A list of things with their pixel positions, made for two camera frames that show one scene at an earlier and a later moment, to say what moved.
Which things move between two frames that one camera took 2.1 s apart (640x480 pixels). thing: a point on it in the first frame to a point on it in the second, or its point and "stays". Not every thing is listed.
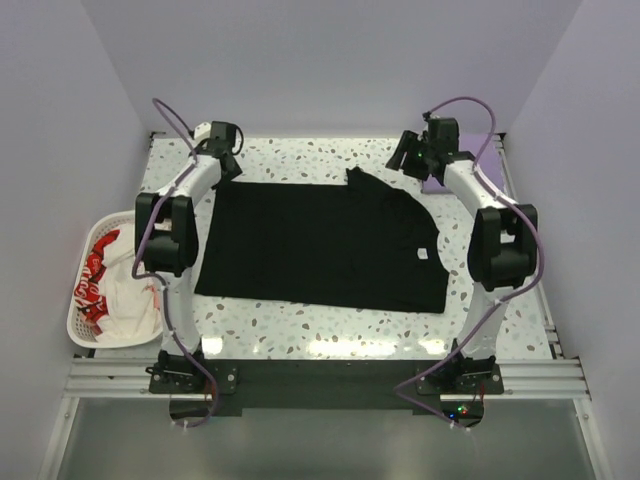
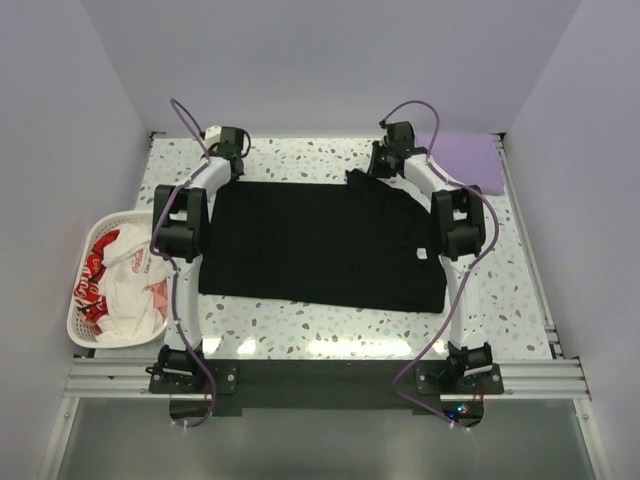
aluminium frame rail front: x=127 y=379 stays
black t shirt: x=362 y=243 stays
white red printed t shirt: x=116 y=299 stays
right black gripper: x=408 y=143 to x=373 y=168
